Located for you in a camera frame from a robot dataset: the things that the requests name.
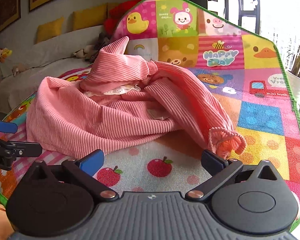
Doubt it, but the colourful cartoon play mat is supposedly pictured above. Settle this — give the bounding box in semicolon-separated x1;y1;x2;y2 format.
0;0;300;233

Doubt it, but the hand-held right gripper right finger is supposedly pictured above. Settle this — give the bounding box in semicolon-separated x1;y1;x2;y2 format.
185;149;278;202

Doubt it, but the black window frame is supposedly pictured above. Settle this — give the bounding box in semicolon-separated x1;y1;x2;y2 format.
207;0;264;35

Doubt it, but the red plush cushion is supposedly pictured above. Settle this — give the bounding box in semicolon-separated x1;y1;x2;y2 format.
104;0;136;34

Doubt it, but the yellow cushion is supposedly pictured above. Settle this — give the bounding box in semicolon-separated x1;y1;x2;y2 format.
73;4;108;31
35;17;66;44

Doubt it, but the grey and white cat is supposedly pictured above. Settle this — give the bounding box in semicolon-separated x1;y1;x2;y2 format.
74;32;113;63

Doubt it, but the potted palm plant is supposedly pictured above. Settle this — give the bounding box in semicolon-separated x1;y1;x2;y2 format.
287;17;300;102

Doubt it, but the pink corduroy garment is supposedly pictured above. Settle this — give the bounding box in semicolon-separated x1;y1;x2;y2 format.
26;36;247;159

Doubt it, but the small beige plush toy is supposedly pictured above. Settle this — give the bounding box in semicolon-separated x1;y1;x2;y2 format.
11;64;29;77

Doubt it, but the yellow plush toy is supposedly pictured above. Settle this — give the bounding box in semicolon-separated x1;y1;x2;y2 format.
0;48;13;67

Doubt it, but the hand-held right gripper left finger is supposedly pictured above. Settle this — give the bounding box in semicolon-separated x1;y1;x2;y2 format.
28;149;118;202

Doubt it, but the white sofa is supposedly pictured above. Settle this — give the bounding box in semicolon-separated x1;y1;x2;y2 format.
0;25;110;117

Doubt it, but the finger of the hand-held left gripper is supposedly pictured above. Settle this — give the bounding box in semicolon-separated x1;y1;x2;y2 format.
0;121;18;134
0;135;43;156

